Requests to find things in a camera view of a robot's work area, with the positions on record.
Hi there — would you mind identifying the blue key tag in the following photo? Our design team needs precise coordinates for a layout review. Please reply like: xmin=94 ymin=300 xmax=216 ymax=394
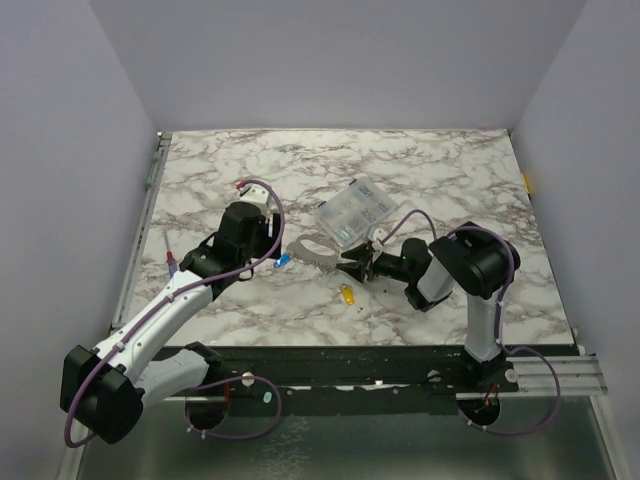
xmin=274 ymin=253 xmax=291 ymax=268

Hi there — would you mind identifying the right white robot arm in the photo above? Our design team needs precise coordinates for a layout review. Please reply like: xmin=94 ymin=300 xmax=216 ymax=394
xmin=337 ymin=222 xmax=521 ymax=391

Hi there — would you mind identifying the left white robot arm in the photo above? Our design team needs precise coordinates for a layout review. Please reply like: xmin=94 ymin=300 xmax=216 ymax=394
xmin=60 ymin=201 xmax=285 ymax=448

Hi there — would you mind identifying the clear plastic screw box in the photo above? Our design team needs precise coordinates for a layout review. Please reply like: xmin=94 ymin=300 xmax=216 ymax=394
xmin=314 ymin=176 xmax=398 ymax=249

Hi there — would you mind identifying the red blue screwdriver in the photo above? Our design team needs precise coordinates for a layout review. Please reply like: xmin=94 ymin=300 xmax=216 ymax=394
xmin=163 ymin=230 xmax=178 ymax=278

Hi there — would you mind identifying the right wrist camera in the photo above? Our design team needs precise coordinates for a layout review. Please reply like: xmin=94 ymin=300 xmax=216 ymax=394
xmin=367 ymin=228 xmax=386 ymax=250

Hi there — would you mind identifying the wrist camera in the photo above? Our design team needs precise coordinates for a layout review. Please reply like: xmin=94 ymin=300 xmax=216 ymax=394
xmin=367 ymin=228 xmax=386 ymax=250
xmin=236 ymin=183 xmax=272 ymax=216

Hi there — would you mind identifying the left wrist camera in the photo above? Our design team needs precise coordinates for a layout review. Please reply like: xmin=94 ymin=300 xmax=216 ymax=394
xmin=236 ymin=183 xmax=272 ymax=216

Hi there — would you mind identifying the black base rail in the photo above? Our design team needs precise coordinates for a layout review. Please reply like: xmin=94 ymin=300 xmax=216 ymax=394
xmin=164 ymin=344 xmax=541 ymax=416

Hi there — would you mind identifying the yellow wall tag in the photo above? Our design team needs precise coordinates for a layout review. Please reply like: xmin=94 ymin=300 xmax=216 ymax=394
xmin=522 ymin=173 xmax=533 ymax=194

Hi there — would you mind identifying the aluminium extrusion rail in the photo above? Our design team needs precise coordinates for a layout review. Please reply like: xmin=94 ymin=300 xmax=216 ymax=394
xmin=505 ymin=356 xmax=608 ymax=397

